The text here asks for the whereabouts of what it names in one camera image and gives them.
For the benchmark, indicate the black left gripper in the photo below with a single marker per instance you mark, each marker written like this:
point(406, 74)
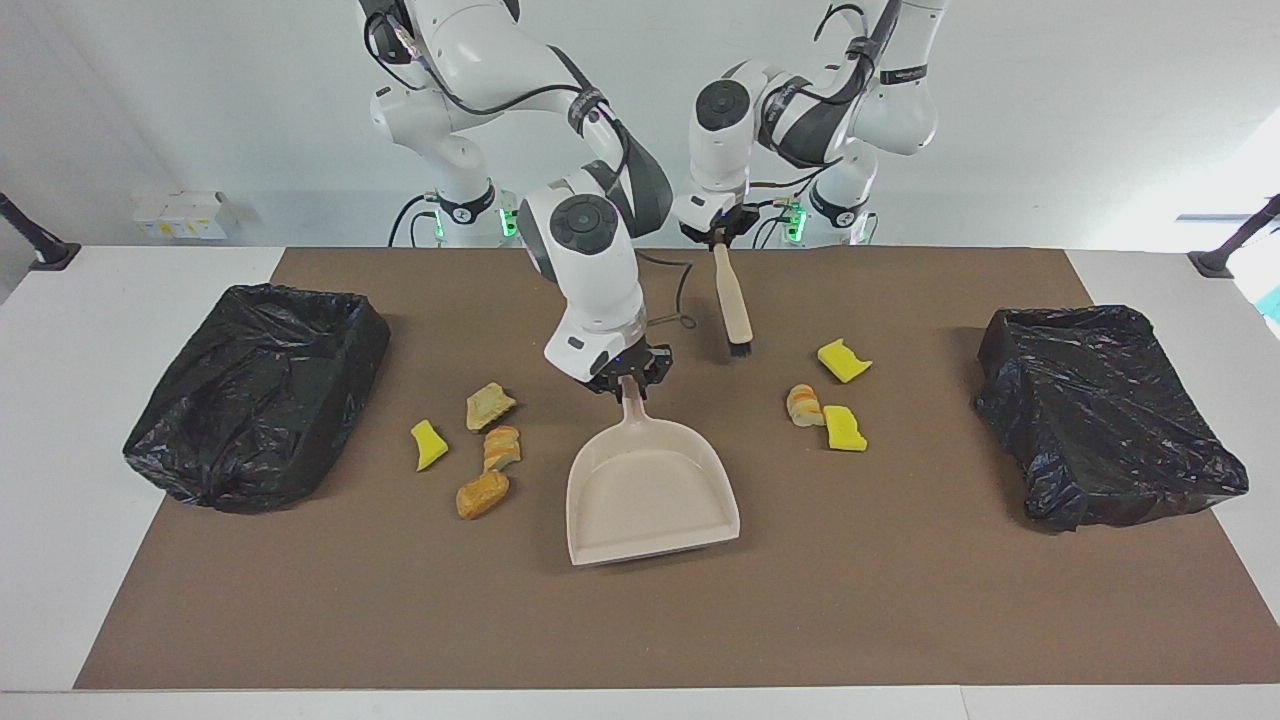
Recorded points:
point(728, 218)

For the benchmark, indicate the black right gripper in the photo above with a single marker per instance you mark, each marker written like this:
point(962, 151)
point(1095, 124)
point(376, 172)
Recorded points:
point(640, 362)

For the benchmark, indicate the beige hand brush black bristles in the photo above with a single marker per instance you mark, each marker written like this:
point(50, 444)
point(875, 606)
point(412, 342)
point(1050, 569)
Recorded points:
point(735, 310)

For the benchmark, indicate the beige plastic dustpan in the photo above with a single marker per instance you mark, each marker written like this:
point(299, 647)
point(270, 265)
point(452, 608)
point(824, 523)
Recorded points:
point(645, 495)

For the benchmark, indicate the pale toast bread piece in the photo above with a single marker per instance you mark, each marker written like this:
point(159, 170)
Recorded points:
point(488, 405)

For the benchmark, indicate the striped orange croissant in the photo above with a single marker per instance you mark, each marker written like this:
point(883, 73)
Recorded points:
point(501, 448)

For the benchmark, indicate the pale striped croissant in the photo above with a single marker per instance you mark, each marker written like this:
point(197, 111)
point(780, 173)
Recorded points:
point(804, 405)

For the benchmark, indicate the yellow green sponge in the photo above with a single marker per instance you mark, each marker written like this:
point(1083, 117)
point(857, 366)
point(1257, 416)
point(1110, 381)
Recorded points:
point(843, 361)
point(845, 430)

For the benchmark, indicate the brown bread roll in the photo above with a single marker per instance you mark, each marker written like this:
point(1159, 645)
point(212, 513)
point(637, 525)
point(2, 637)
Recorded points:
point(482, 495)

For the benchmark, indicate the small yellow sponge piece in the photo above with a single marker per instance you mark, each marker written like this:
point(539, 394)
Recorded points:
point(428, 447)

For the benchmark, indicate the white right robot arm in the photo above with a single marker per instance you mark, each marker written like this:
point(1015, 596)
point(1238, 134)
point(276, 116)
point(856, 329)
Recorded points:
point(590, 260)

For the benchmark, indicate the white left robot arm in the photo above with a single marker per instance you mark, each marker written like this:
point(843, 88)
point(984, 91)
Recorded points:
point(800, 110)

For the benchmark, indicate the black bag lined bin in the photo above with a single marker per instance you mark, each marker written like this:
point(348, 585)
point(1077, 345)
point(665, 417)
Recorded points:
point(1100, 420)
point(250, 400)

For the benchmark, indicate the brown table mat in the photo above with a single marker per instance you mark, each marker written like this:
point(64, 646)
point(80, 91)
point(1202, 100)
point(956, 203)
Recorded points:
point(640, 610)

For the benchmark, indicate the teal object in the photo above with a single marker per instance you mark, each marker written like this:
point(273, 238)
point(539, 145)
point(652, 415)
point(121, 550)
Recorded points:
point(1272, 305)

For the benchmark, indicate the white wall box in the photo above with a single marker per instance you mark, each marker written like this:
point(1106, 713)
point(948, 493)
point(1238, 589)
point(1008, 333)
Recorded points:
point(180, 217)

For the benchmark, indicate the black camera stand clamp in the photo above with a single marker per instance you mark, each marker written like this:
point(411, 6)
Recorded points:
point(1225, 255)
point(40, 245)

